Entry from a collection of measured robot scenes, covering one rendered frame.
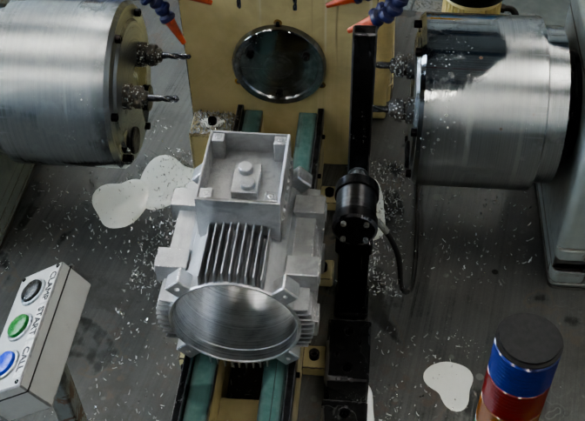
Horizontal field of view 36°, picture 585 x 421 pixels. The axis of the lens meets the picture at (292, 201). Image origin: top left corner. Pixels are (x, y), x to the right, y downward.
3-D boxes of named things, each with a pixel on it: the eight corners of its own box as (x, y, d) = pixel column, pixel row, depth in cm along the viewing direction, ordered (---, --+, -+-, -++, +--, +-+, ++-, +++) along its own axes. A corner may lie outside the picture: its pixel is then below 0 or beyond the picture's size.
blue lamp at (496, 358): (486, 341, 86) (493, 313, 83) (549, 345, 86) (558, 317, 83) (489, 396, 82) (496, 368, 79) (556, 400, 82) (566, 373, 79)
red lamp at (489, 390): (480, 367, 90) (486, 341, 86) (541, 371, 89) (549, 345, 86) (482, 421, 86) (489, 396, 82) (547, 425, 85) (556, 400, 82)
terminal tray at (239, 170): (212, 170, 116) (208, 129, 111) (294, 175, 116) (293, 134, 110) (197, 240, 108) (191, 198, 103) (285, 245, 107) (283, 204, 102)
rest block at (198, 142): (200, 157, 158) (194, 105, 149) (239, 160, 157) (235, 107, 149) (195, 182, 154) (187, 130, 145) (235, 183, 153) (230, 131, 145)
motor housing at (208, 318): (192, 245, 128) (178, 148, 114) (326, 254, 126) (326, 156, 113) (165, 364, 114) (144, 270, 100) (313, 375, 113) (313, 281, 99)
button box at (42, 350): (51, 300, 111) (20, 276, 108) (92, 283, 108) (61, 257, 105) (8, 423, 99) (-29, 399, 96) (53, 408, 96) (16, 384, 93)
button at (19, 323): (22, 324, 103) (10, 317, 102) (40, 317, 102) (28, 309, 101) (14, 346, 101) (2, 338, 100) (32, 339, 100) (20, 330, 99)
